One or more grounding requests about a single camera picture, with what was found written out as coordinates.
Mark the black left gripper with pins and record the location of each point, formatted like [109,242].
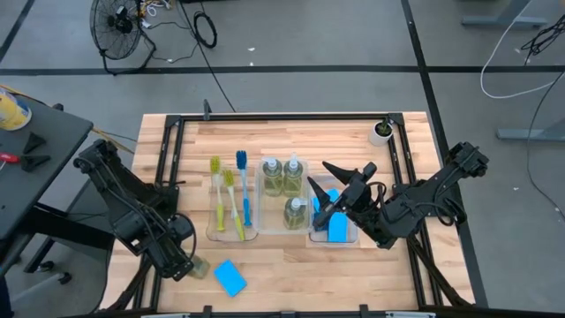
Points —
[174,262]

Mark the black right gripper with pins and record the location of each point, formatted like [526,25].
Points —
[357,196]

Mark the light blue sponge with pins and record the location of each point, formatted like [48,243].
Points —
[338,229]
[334,194]
[230,278]

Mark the clear green dish soap bottle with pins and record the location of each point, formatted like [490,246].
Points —
[292,179]
[202,267]
[272,179]
[295,214]

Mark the blue dish brush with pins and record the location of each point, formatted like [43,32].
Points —
[247,209]

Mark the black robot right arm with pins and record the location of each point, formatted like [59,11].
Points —
[419,199]

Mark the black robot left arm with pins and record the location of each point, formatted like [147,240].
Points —
[128,207]

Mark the clear low plastic bin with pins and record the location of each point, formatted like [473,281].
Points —
[320,239]

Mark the white pot with small plant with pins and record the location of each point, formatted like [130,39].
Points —
[380,132]

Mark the clear tall plastic bin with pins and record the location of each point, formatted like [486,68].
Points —
[271,221]

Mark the clear shallow plastic tray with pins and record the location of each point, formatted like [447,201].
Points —
[251,234]

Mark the black side table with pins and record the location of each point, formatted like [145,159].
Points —
[44,185]

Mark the black triangular part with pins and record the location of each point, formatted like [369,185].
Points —
[33,162]
[33,143]

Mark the yellow and white roll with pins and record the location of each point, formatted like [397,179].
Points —
[13,112]

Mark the grey desk foot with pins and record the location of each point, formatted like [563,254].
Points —
[503,20]

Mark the black floor fan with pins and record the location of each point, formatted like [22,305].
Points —
[117,26]

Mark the grey clamp bracket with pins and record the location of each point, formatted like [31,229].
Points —
[207,108]

